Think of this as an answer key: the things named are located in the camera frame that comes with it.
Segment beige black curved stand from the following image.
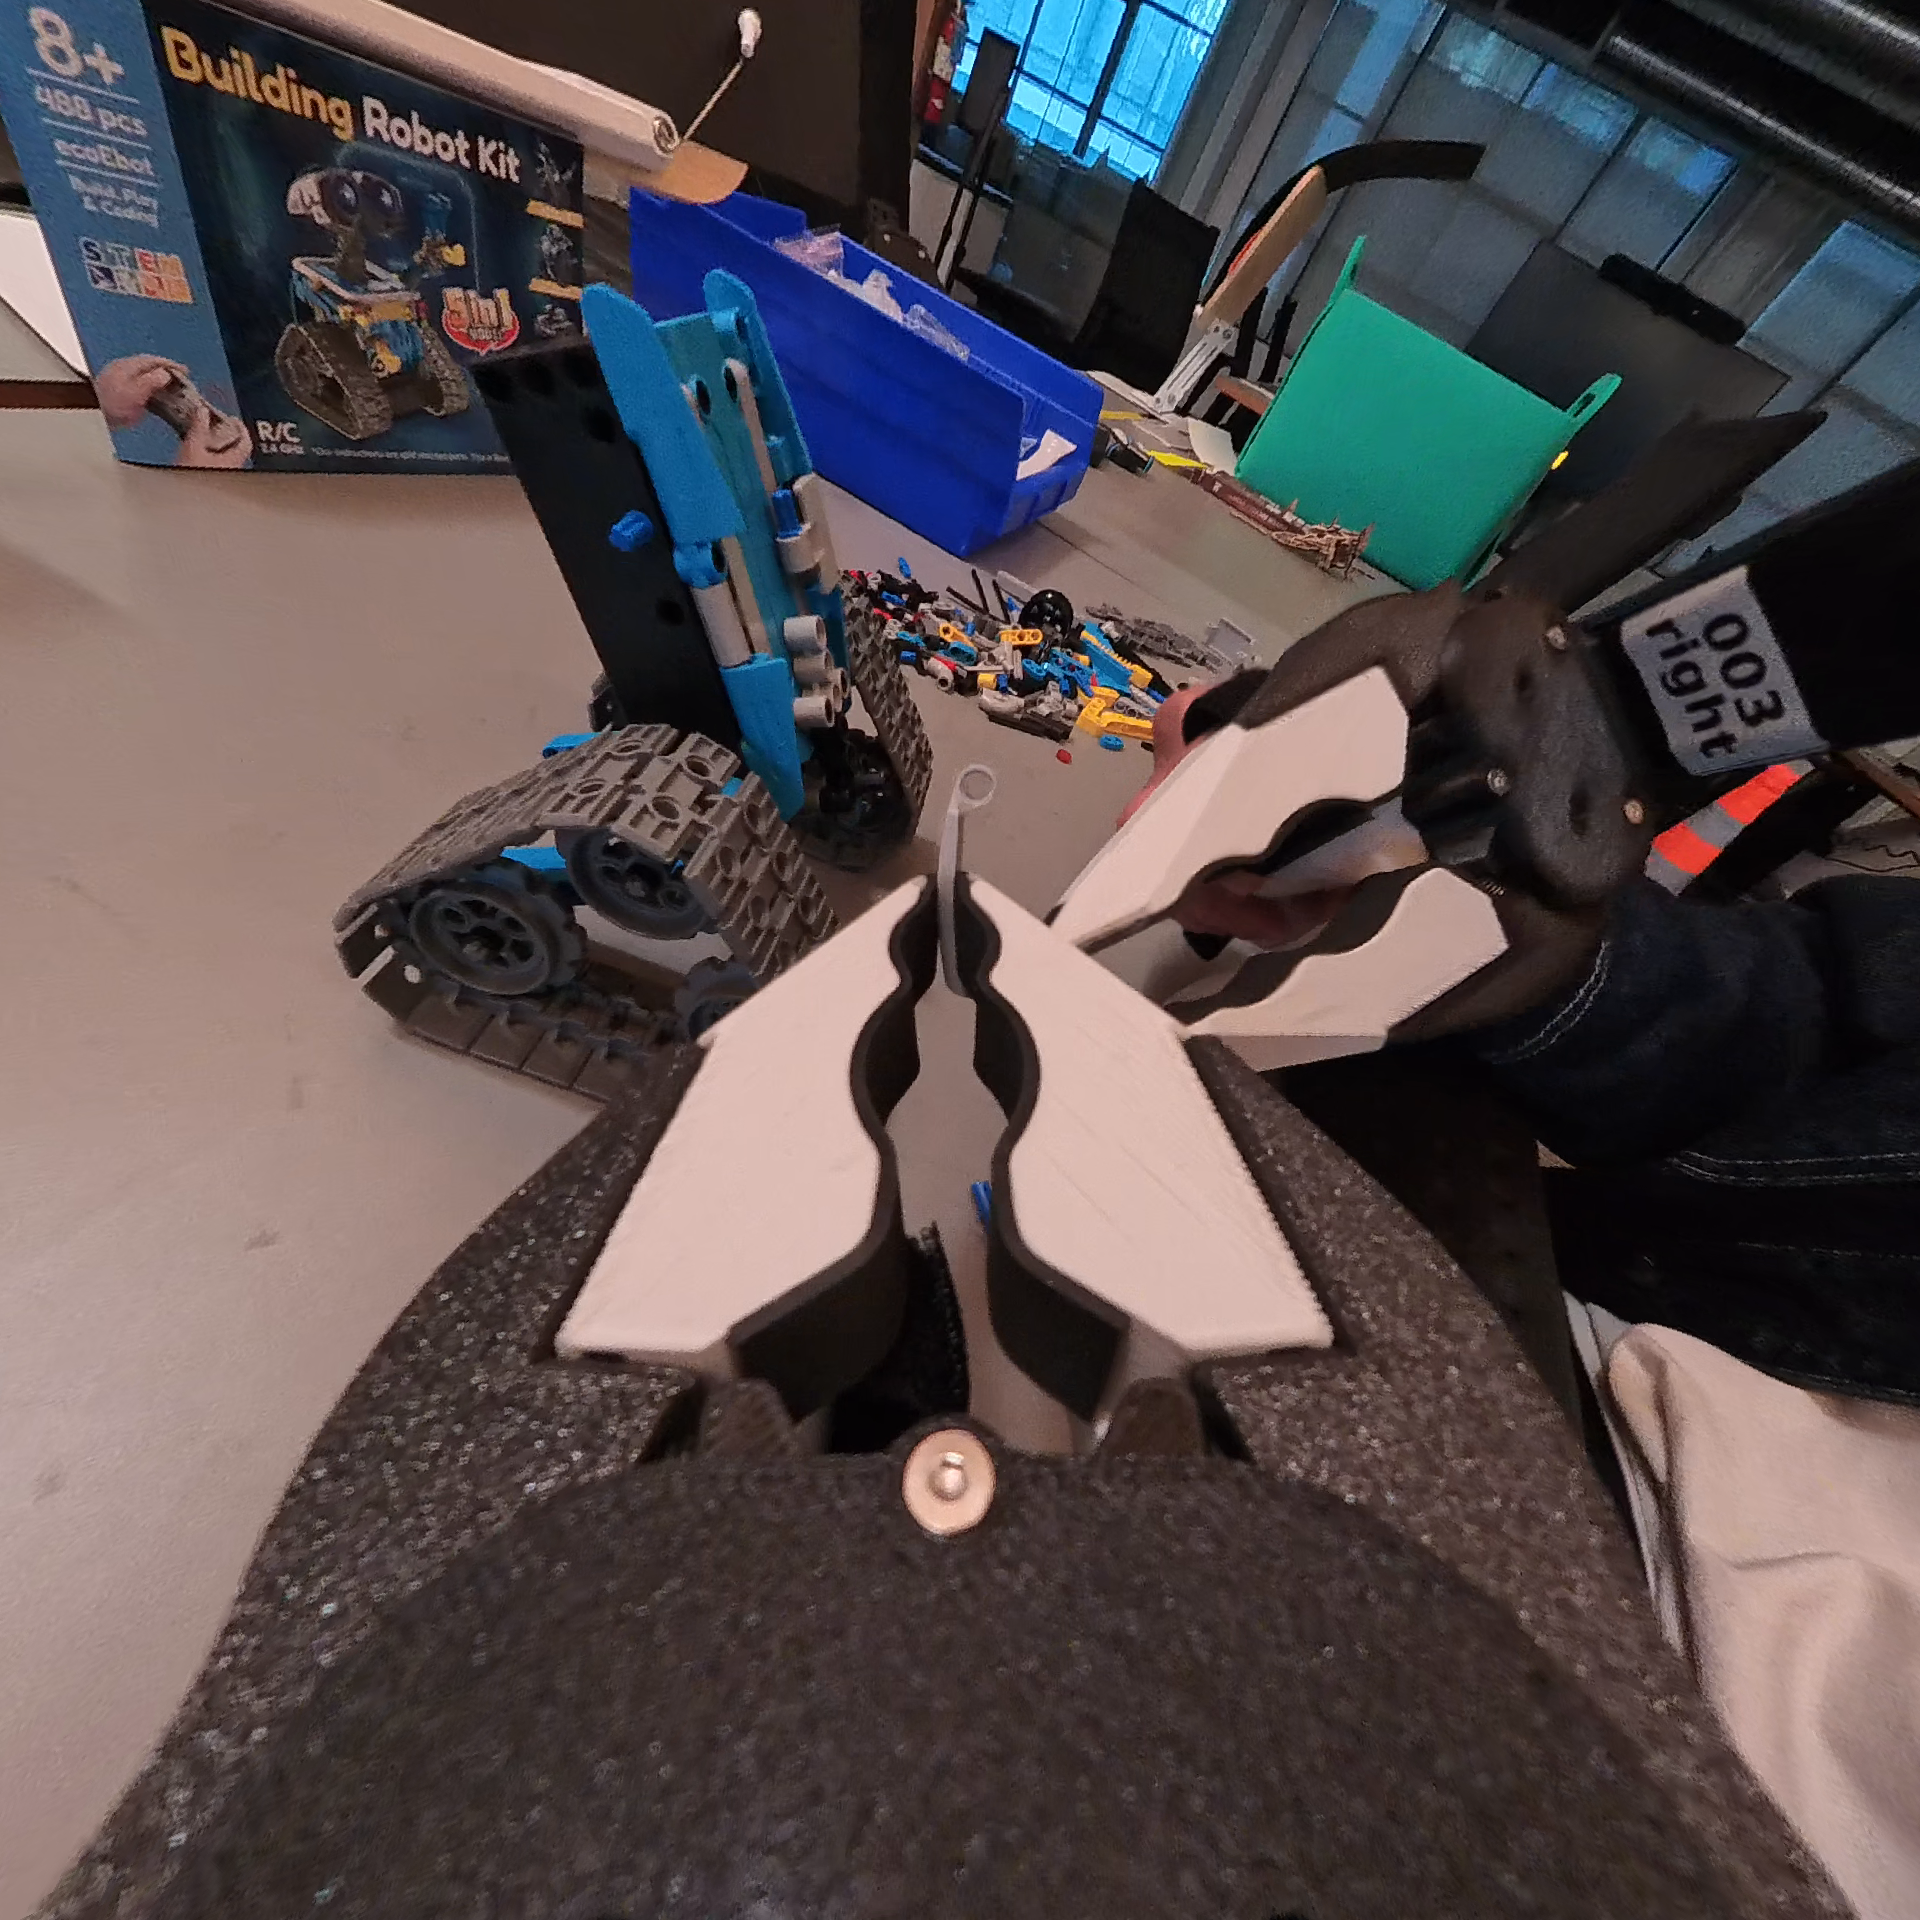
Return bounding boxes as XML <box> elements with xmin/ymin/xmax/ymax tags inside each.
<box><xmin>1157</xmin><ymin>140</ymin><xmax>1485</xmax><ymax>415</ymax></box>

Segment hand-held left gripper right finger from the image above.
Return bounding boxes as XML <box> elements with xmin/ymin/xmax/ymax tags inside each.
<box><xmin>958</xmin><ymin>878</ymin><xmax>1335</xmax><ymax>1421</ymax></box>

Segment blue grey tracked toy robot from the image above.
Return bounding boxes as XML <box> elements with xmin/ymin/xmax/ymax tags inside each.
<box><xmin>332</xmin><ymin>270</ymin><xmax>934</xmax><ymax>1102</ymax></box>

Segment black leaning board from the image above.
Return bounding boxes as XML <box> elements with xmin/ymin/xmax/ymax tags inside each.
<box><xmin>1500</xmin><ymin>411</ymin><xmax>1828</xmax><ymax>617</ymax></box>

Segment small robot kit box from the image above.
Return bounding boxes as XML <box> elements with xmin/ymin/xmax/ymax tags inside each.
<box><xmin>0</xmin><ymin>0</ymin><xmax>588</xmax><ymax>473</ymax></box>

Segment orange traffic cone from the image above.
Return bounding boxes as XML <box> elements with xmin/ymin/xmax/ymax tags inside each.
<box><xmin>1646</xmin><ymin>760</ymin><xmax>1819</xmax><ymax>899</ymax></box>

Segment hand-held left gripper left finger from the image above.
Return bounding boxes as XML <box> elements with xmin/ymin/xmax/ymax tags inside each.
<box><xmin>554</xmin><ymin>878</ymin><xmax>934</xmax><ymax>1370</ymax></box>

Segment teal board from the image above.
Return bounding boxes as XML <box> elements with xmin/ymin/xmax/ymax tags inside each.
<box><xmin>1235</xmin><ymin>237</ymin><xmax>1622</xmax><ymax>590</ymax></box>

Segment clear bags of parts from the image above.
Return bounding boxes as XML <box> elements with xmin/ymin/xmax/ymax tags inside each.
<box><xmin>781</xmin><ymin>230</ymin><xmax>1081</xmax><ymax>482</ymax></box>

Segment person's right hand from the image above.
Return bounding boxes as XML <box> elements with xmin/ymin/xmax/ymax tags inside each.
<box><xmin>1176</xmin><ymin>867</ymin><xmax>1328</xmax><ymax>962</ymax></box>

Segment pile of small brick parts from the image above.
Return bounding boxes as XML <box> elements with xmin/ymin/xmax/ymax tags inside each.
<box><xmin>839</xmin><ymin>562</ymin><xmax>1262</xmax><ymax>751</ymax></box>

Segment white tipped rod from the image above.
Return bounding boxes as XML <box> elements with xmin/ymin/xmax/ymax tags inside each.
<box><xmin>682</xmin><ymin>7</ymin><xmax>765</xmax><ymax>142</ymax></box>

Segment white and yellow papers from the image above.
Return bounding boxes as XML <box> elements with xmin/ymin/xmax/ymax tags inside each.
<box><xmin>1093</xmin><ymin>375</ymin><xmax>1247</xmax><ymax>482</ymax></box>

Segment light grey desk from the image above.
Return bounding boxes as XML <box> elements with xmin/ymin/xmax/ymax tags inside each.
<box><xmin>0</xmin><ymin>208</ymin><xmax>1428</xmax><ymax>1920</ymax></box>

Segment black monitor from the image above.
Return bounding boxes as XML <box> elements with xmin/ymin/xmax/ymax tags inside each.
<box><xmin>1070</xmin><ymin>178</ymin><xmax>1223</xmax><ymax>393</ymax></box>

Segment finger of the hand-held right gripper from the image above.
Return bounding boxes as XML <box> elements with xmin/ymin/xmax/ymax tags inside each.
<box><xmin>1176</xmin><ymin>867</ymin><xmax>1511</xmax><ymax>1073</ymax></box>
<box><xmin>1048</xmin><ymin>662</ymin><xmax>1413</xmax><ymax>949</ymax></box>

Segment person's right forearm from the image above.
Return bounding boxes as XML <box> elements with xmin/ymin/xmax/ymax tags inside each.
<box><xmin>1475</xmin><ymin>867</ymin><xmax>1920</xmax><ymax>1177</ymax></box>

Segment grey connector with blue pin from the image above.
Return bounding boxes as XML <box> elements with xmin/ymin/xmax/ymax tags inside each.
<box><xmin>934</xmin><ymin>765</ymin><xmax>999</xmax><ymax>998</ymax></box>

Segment blue plastic bin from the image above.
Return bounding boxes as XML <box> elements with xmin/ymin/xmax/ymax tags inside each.
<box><xmin>627</xmin><ymin>185</ymin><xmax>1103</xmax><ymax>559</ymax></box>

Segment white paper sheet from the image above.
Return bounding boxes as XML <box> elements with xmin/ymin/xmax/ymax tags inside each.
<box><xmin>0</xmin><ymin>208</ymin><xmax>92</xmax><ymax>375</ymax></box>

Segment brown toy skeleton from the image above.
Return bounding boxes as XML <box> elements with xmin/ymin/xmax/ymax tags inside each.
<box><xmin>1198</xmin><ymin>473</ymin><xmax>1374</xmax><ymax>577</ymax></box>

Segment white bar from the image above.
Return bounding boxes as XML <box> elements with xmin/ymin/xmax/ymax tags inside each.
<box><xmin>270</xmin><ymin>0</ymin><xmax>678</xmax><ymax>169</ymax></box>

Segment large dark screen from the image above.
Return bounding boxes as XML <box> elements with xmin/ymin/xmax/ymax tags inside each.
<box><xmin>1471</xmin><ymin>249</ymin><xmax>1785</xmax><ymax>440</ymax></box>

